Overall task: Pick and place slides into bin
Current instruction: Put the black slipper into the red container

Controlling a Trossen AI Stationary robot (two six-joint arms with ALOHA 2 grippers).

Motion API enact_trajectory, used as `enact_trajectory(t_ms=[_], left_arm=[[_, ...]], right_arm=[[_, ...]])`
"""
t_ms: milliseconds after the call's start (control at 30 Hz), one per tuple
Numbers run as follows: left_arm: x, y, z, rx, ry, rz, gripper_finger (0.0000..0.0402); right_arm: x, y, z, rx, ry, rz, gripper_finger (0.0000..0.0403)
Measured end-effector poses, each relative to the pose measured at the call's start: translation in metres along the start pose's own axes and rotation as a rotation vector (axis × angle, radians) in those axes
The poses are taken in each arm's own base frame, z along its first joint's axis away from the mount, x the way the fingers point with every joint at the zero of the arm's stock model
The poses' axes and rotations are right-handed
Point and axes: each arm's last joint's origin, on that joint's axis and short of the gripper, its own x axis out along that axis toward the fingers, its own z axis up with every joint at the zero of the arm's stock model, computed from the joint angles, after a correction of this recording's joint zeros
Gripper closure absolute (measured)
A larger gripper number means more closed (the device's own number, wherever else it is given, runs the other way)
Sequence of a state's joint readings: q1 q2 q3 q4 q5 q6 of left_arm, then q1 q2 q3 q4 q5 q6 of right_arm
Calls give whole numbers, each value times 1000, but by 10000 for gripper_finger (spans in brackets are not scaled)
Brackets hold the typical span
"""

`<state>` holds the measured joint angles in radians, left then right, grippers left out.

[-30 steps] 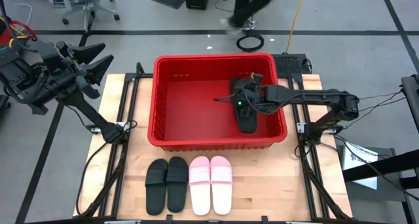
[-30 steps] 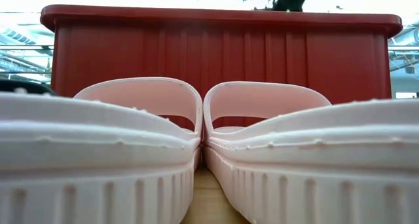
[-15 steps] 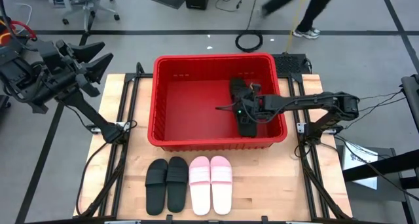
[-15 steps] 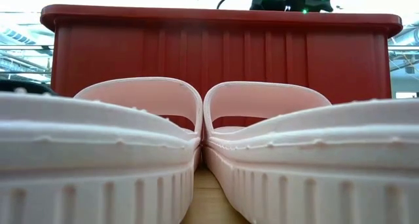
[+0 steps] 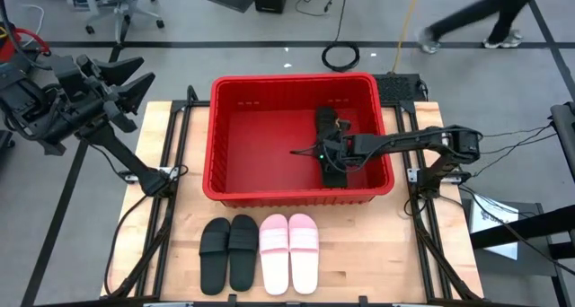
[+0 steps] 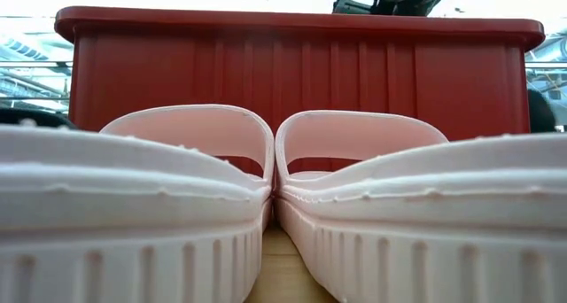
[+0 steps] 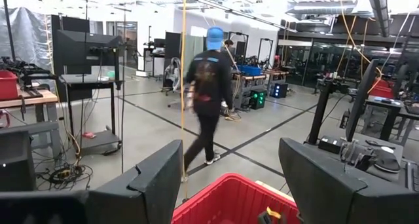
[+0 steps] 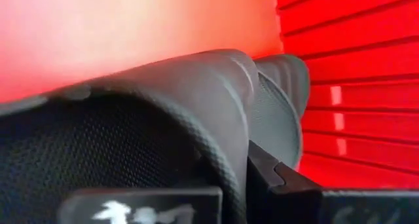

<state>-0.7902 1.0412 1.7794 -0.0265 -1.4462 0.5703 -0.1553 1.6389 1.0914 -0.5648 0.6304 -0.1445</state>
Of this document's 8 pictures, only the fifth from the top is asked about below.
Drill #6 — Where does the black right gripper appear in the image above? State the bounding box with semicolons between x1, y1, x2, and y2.
288;133;358;173

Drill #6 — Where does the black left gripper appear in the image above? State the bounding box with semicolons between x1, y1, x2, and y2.
55;53;157;134

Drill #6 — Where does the pink slide sandal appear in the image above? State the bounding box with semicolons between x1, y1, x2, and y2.
259;214;291;296
287;213;320;295

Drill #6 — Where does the red plastic bin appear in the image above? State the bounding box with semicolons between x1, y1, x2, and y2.
201;72;395;208

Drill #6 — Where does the black perforated box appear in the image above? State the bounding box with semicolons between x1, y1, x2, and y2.
372;73;428;104

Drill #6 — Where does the person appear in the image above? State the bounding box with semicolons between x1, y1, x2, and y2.
415;0;544;56

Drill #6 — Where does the dark side table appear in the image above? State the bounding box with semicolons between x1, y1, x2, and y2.
462;197;575;307

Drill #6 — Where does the dark grey side furniture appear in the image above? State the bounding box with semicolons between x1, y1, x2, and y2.
547;102;575;182

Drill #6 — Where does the black metal table frame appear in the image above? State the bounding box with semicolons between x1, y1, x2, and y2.
101;85;484;307

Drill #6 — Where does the coiled black cable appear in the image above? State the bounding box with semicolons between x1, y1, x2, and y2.
321;0;361;73

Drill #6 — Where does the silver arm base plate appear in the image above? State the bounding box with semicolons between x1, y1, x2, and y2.
124;165;181;183
406;167;464;185

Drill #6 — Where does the white cable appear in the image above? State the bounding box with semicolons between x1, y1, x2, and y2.
17;4;46;48

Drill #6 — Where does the red hose cart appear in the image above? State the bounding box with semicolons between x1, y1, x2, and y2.
0;22;52;64

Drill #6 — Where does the yellow cable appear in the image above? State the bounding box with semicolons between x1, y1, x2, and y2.
391;0;424;74

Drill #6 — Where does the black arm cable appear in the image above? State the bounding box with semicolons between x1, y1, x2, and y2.
102;164;190;295

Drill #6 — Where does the thin black cable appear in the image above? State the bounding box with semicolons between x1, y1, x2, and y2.
479;131;559;156
481;123;553;139

